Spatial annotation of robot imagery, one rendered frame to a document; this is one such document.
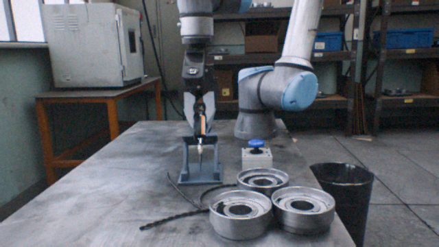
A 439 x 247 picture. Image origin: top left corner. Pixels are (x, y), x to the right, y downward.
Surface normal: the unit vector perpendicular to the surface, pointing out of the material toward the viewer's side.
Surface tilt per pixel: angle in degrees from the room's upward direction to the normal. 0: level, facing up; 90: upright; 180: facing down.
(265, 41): 83
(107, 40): 90
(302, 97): 97
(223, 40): 90
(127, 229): 0
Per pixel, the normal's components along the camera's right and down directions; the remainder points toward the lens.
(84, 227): -0.03, -0.97
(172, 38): -0.04, 0.23
